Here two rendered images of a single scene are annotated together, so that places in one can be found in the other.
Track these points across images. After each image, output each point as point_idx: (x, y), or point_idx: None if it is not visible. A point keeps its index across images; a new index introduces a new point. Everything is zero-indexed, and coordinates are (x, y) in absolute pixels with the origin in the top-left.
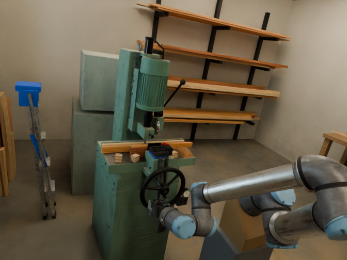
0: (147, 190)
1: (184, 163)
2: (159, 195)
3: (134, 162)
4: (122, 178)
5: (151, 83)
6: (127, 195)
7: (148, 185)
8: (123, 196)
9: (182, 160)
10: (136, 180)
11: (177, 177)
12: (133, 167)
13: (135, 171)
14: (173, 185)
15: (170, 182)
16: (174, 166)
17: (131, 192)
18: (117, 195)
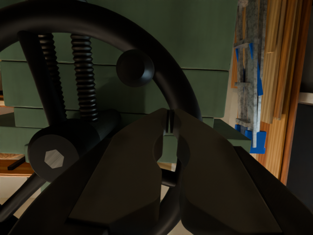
0: (119, 55)
1: (0, 135)
2: (77, 71)
3: (172, 162)
4: (209, 117)
5: None
6: (190, 49)
7: (115, 74)
8: (205, 45)
9: (12, 149)
10: (164, 101)
11: (10, 85)
12: (173, 150)
13: (169, 134)
14: (17, 51)
15: (34, 189)
16: (33, 131)
17: (175, 57)
18: (225, 54)
